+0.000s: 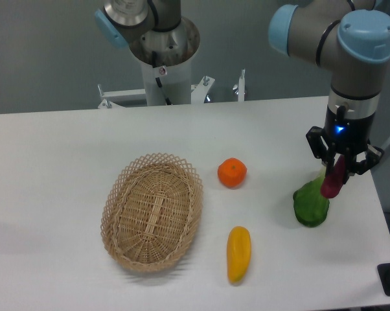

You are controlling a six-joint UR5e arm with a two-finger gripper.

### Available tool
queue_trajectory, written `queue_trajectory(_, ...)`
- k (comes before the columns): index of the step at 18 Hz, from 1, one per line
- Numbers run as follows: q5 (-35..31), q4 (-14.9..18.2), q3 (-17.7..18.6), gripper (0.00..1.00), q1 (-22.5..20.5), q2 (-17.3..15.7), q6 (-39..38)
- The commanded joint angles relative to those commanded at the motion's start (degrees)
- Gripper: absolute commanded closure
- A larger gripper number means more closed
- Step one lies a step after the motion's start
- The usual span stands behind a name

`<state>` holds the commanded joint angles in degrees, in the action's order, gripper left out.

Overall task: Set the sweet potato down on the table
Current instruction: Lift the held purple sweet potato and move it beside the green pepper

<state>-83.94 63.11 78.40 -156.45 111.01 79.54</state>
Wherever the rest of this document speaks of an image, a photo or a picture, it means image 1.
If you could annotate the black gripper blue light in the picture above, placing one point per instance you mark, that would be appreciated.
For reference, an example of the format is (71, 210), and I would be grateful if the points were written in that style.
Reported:
(348, 137)

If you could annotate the purple red sweet potato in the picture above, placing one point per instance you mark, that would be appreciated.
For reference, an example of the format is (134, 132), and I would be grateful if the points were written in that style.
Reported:
(333, 182)

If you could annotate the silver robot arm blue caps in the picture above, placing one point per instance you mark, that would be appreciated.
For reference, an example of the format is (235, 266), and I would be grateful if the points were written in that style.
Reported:
(351, 39)

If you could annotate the orange tangerine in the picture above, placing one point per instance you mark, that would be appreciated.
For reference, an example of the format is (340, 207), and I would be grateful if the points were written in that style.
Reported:
(232, 172)

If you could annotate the yellow squash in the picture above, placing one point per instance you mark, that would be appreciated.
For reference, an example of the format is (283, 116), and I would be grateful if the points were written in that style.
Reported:
(238, 254)

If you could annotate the woven wicker basket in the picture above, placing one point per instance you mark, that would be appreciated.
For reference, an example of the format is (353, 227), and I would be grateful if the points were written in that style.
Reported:
(152, 213)

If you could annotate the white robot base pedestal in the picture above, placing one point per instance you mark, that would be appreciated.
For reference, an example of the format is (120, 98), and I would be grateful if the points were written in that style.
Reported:
(155, 32)

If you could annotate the white metal mounting frame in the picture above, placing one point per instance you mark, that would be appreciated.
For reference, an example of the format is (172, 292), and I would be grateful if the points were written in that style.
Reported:
(160, 90)

